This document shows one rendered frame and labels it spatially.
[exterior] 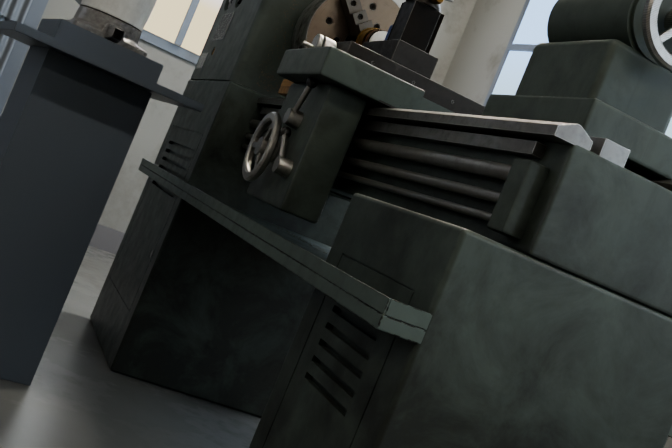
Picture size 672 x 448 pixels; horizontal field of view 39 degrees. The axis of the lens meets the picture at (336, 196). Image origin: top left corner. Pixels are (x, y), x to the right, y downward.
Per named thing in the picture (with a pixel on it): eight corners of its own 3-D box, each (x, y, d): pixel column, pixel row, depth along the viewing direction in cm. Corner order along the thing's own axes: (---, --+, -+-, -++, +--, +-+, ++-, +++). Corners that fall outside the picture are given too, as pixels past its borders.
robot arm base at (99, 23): (76, 25, 207) (86, 1, 207) (57, 24, 226) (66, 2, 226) (151, 59, 216) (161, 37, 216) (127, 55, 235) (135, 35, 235)
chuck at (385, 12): (276, 71, 257) (326, -32, 259) (370, 122, 269) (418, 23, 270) (285, 71, 249) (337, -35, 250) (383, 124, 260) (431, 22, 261)
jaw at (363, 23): (345, 38, 257) (332, -5, 254) (361, 32, 258) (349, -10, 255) (359, 36, 246) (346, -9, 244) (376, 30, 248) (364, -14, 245)
